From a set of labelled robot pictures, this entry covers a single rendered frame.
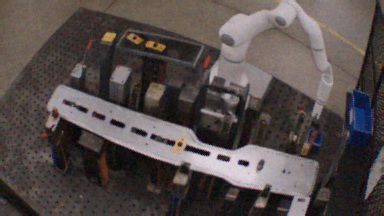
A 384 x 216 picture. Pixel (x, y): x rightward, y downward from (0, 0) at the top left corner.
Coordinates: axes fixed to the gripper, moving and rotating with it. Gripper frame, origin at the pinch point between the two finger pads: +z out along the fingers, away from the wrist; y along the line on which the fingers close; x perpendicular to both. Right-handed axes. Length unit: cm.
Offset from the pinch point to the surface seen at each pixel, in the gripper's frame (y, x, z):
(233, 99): 31, -43, -20
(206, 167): 59, -41, -10
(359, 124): 2.5, 33.3, -16.6
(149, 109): 43, -72, -10
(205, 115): 32, -52, -6
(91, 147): 77, -85, -11
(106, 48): 28, -105, -18
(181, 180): 72, -46, -14
